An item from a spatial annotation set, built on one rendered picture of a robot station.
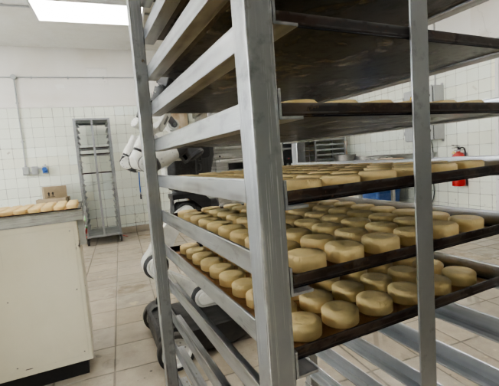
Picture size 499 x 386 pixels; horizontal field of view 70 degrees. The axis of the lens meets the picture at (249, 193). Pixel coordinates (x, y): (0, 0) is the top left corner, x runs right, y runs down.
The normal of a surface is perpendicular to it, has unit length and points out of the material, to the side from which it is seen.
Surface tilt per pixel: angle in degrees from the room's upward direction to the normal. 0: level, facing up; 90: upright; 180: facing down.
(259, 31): 90
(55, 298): 90
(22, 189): 90
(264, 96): 90
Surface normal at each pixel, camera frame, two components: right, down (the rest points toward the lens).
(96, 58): 0.34, 0.07
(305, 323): -0.07, -0.99
